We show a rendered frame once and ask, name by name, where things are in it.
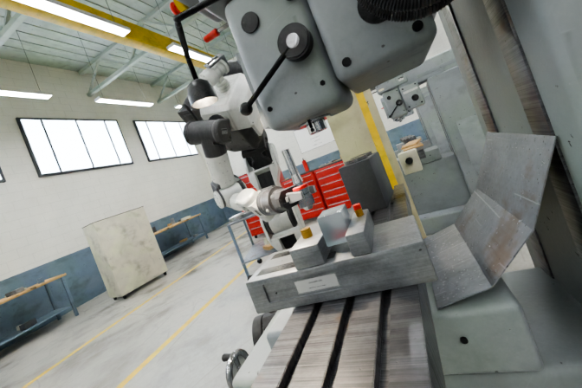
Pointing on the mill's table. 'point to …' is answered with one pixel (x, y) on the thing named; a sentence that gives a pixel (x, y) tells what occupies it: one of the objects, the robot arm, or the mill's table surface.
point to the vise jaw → (310, 249)
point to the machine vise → (346, 267)
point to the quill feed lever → (289, 43)
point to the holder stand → (366, 181)
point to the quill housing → (311, 103)
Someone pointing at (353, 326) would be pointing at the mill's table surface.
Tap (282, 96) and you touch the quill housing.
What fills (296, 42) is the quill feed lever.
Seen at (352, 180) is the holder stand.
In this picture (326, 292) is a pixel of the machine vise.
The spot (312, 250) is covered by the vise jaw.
